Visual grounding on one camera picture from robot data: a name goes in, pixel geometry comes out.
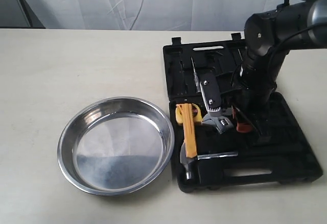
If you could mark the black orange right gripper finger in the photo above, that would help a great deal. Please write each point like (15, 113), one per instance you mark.
(256, 120)

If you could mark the black plated right gripper finger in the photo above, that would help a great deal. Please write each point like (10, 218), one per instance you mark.
(211, 94)

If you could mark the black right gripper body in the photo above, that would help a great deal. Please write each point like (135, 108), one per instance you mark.
(249, 94)

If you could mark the silver adjustable wrench black handle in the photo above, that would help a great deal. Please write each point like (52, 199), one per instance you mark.
(217, 120)

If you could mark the black plastic tool case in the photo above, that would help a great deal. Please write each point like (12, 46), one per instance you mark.
(287, 159)

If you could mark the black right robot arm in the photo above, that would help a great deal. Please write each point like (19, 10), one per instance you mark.
(271, 35)

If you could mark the yellow tape measure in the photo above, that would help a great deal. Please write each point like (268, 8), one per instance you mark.
(197, 116)

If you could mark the white backdrop curtain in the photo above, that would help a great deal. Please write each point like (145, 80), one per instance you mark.
(148, 15)

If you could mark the round stainless steel tray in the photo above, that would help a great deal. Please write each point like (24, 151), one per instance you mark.
(115, 146)

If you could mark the clear handled tester screwdriver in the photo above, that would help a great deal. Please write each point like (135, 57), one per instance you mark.
(196, 79)

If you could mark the claw hammer black handle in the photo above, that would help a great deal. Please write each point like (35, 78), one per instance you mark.
(187, 162)

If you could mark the dark vertical frame post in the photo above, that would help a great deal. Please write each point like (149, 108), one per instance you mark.
(32, 20)

